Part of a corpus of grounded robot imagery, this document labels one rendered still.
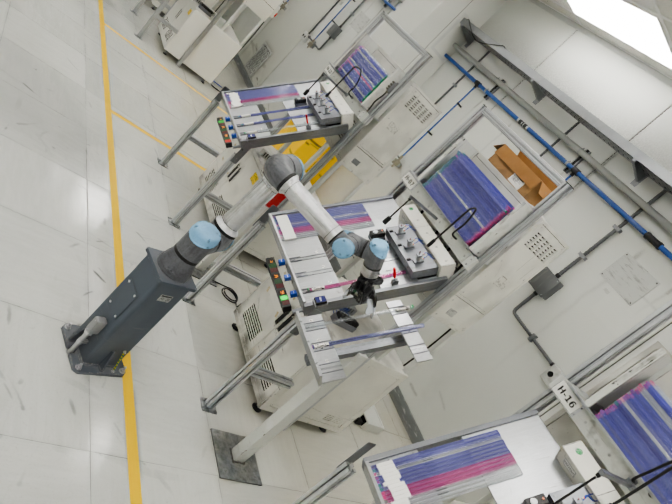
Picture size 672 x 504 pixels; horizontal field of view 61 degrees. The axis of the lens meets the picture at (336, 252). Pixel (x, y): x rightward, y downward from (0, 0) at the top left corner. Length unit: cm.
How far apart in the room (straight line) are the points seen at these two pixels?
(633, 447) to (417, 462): 71
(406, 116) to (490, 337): 167
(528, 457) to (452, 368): 214
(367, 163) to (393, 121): 34
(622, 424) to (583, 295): 198
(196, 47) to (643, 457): 591
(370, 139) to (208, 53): 338
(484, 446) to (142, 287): 142
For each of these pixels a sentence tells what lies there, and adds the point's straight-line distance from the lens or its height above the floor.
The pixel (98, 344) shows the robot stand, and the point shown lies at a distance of 251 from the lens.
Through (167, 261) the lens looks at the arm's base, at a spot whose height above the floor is 59.
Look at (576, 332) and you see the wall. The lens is 406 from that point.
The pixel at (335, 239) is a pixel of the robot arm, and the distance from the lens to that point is 205.
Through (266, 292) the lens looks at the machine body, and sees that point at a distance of 332.
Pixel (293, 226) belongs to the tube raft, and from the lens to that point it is 297.
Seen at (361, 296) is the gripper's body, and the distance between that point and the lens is 226.
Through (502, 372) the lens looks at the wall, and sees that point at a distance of 418.
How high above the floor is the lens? 170
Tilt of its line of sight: 17 degrees down
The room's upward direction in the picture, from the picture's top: 47 degrees clockwise
